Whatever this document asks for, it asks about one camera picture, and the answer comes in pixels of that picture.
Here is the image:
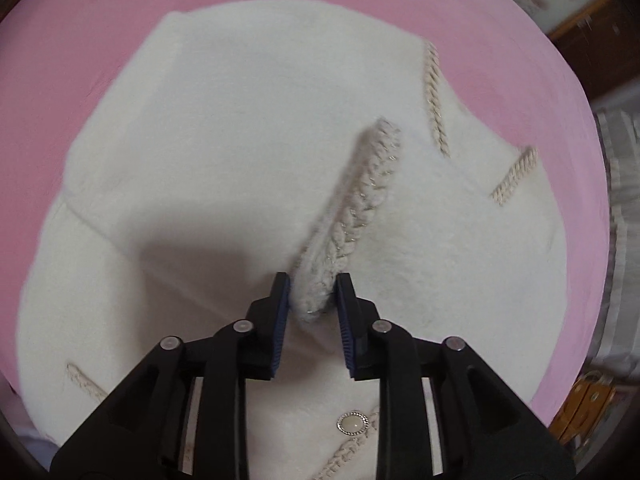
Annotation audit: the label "white fuzzy cardigan braided trim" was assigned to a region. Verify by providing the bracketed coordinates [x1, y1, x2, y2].
[17, 0, 567, 479]

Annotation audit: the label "orange wooden box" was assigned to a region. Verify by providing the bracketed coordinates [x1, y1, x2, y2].
[549, 372, 615, 445]

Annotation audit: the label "grey white pleated curtain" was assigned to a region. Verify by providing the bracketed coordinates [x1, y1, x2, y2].
[587, 80, 639, 382]

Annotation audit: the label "pink plush bed blanket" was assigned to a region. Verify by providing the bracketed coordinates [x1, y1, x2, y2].
[1, 0, 608, 422]

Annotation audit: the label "floral sliding wardrobe doors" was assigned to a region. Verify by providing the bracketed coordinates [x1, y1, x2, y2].
[513, 0, 639, 101]

